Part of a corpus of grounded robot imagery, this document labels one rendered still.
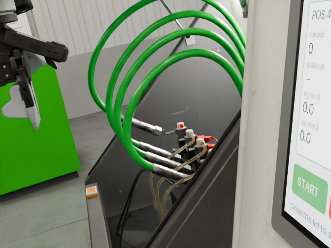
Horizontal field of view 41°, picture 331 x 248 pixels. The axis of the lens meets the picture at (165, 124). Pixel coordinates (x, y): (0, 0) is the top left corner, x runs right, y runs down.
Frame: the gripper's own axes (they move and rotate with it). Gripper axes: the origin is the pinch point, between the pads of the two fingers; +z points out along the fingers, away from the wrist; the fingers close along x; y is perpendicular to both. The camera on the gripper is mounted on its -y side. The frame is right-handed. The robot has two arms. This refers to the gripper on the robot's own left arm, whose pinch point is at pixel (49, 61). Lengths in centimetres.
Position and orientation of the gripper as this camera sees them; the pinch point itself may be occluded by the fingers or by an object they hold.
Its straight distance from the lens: 100.8
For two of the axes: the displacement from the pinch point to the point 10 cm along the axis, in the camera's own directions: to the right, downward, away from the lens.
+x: -0.4, 0.3, -10.0
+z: 8.2, 5.8, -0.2
